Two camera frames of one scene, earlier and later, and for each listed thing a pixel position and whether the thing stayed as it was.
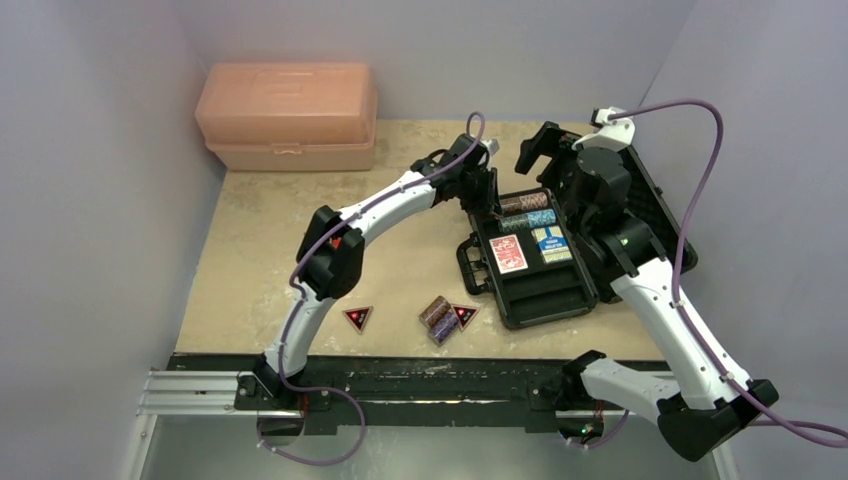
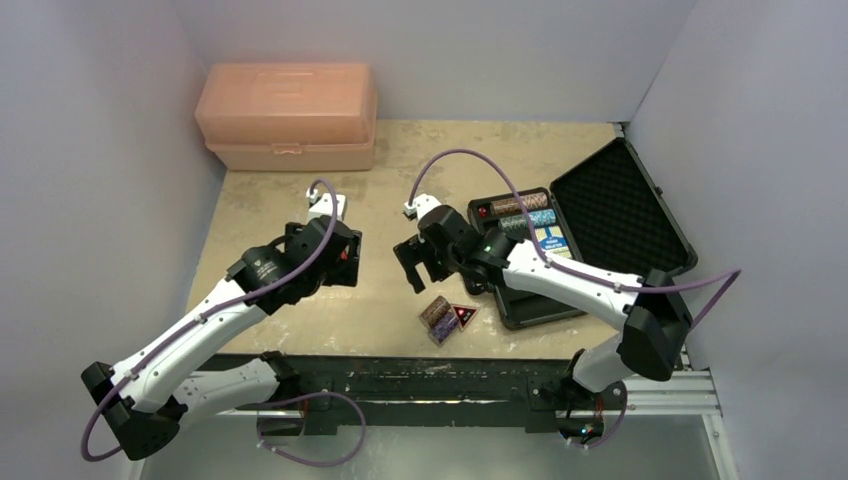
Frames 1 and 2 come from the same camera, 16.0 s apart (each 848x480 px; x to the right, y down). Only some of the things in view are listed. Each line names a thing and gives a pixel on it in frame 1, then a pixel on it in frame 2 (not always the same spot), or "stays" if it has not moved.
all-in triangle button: x=464 y=314 stays
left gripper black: x=489 y=202 → x=343 y=272
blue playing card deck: x=552 y=245 stays
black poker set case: x=521 y=250 stays
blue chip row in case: x=516 y=221 stays
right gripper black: x=549 y=151 → x=419 y=250
